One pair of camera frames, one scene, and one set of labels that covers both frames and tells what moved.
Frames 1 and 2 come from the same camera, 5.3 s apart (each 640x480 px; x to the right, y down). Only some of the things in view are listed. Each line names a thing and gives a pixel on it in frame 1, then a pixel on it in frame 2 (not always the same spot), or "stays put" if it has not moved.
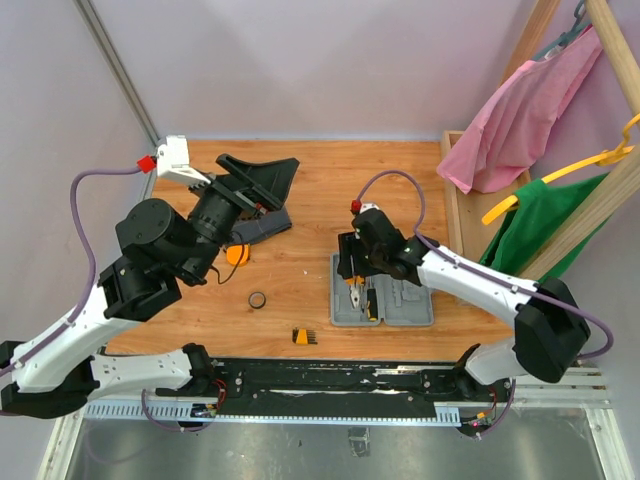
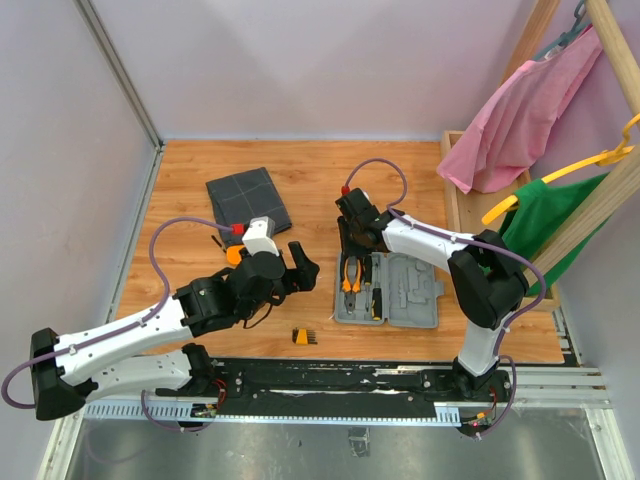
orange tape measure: (237, 254) stays put
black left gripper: (253, 187) -> (303, 276)
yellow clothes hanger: (604, 158) stays put
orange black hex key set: (303, 336) stays put
